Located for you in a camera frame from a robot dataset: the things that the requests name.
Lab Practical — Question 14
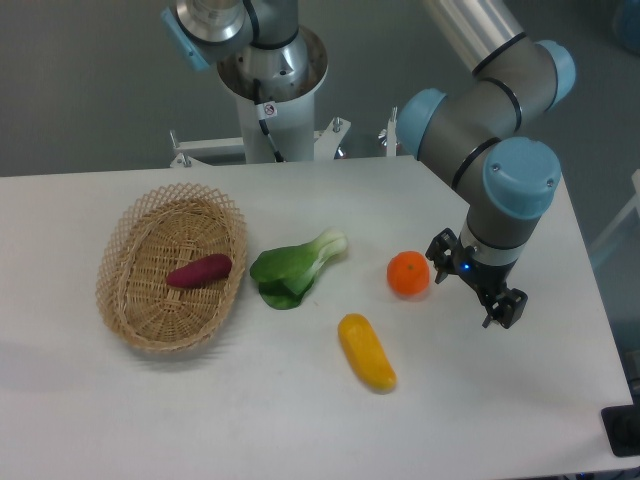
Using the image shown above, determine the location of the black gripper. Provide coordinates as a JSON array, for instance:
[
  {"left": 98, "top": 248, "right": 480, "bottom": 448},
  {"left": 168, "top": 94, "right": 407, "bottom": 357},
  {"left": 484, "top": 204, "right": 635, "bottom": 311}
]
[{"left": 425, "top": 228, "right": 528, "bottom": 329}]

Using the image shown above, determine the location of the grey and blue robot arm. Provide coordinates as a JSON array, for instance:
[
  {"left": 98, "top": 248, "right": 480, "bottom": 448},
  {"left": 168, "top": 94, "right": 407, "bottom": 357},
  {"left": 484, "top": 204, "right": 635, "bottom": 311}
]
[{"left": 161, "top": 1, "right": 576, "bottom": 328}]

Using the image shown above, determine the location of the purple sweet potato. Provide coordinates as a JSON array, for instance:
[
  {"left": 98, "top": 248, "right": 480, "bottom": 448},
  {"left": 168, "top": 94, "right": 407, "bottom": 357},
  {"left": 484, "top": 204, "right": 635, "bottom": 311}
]
[{"left": 166, "top": 254, "right": 233, "bottom": 288}]

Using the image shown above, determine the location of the woven wicker basket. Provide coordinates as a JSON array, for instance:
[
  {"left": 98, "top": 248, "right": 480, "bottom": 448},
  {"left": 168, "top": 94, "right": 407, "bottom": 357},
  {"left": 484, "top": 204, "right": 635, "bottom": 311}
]
[{"left": 96, "top": 183, "right": 247, "bottom": 353}]

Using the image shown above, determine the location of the orange tangerine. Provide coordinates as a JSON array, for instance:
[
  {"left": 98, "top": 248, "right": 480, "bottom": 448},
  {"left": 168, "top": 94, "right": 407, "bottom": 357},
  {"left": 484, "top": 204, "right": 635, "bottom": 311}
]
[{"left": 386, "top": 251, "right": 430, "bottom": 296}]

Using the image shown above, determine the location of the yellow squash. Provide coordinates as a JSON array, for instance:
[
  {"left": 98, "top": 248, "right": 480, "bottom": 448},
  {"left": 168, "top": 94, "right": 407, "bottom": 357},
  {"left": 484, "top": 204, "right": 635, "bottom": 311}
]
[{"left": 337, "top": 313, "right": 397, "bottom": 393}]

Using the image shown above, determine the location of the green bok choy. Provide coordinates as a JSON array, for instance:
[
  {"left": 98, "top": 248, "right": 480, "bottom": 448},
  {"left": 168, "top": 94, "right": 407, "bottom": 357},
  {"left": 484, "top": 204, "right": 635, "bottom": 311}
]
[{"left": 249, "top": 228, "right": 348, "bottom": 310}]

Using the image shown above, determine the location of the black box at table edge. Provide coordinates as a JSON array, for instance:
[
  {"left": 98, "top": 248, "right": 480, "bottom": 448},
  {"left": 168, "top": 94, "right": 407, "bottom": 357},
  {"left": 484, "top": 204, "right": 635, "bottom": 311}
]
[{"left": 601, "top": 405, "right": 639, "bottom": 458}]

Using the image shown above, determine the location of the white frame at right edge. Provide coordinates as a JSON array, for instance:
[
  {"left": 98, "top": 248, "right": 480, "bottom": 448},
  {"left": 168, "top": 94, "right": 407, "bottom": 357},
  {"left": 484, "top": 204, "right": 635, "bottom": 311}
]
[{"left": 587, "top": 170, "right": 639, "bottom": 269}]

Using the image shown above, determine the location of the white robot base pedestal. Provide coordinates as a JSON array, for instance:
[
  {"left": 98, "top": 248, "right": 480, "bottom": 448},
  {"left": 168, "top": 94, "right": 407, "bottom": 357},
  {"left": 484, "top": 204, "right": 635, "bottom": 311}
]
[{"left": 217, "top": 26, "right": 328, "bottom": 135}]

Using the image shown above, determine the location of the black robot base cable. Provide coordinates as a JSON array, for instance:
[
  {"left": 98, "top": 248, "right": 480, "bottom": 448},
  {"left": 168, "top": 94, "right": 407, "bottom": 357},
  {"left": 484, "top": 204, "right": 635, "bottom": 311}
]
[{"left": 252, "top": 78, "right": 286, "bottom": 164}]

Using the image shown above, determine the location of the white metal mounting frame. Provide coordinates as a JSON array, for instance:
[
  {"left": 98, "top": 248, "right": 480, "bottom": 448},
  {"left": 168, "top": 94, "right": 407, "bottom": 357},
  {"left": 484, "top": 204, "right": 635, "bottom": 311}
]
[{"left": 169, "top": 106, "right": 400, "bottom": 168}]

